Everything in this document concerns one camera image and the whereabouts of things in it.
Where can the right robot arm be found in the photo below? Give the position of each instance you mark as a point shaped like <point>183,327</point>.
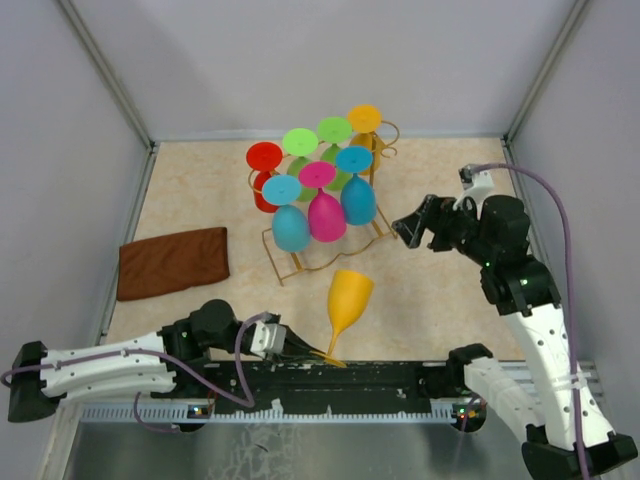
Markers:
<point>562,431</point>

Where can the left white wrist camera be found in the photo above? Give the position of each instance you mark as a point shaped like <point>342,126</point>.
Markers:
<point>267,336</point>

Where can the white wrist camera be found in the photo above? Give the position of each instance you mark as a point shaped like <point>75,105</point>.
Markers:
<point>476,184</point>
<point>267,336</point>

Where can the magenta wine glass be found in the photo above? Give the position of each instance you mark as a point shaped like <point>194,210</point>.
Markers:
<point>325,214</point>

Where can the left green wine glass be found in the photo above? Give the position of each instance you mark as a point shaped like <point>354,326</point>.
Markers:
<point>299,143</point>

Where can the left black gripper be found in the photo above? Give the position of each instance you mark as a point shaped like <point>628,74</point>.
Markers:
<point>295,347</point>

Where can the brown folded cloth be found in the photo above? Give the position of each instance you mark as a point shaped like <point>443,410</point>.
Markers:
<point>171,263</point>

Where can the gold wire glass rack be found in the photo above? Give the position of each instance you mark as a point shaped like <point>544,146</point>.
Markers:
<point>380,226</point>

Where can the left light blue wine glass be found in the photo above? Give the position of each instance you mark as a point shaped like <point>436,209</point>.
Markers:
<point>290,227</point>

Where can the green wine glass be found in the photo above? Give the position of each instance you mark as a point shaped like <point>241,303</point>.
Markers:
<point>299,143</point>
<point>334,131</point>

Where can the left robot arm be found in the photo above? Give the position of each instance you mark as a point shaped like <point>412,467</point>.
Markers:
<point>168,363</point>

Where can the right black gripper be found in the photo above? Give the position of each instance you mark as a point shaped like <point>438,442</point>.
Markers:
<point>410,228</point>

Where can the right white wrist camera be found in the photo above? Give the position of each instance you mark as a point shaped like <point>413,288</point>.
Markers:
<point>476,184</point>

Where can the right green wine glass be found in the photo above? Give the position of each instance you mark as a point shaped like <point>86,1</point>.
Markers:
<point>334,131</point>

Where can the red wine glass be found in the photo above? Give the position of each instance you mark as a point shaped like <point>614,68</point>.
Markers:
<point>263,158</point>

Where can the orange wine glass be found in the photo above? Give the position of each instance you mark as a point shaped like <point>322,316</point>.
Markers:
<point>364,120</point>
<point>348,297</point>

